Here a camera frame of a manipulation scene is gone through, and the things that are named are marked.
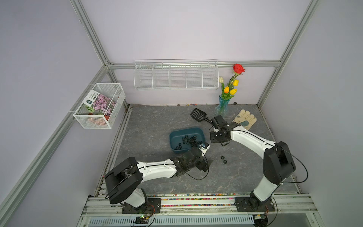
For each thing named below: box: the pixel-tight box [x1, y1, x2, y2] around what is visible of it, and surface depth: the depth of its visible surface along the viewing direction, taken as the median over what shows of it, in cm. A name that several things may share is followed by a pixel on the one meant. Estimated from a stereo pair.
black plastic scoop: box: [190, 107, 213, 124], surface depth 116 cm
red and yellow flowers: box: [219, 63, 246, 101], surface depth 94 cm
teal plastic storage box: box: [169, 127, 206, 154], surface depth 101 cm
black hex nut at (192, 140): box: [181, 135, 203, 147], surface depth 101 cm
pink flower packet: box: [81, 89, 117, 117], surface depth 75 cm
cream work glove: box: [232, 108, 258, 131], surface depth 111 cm
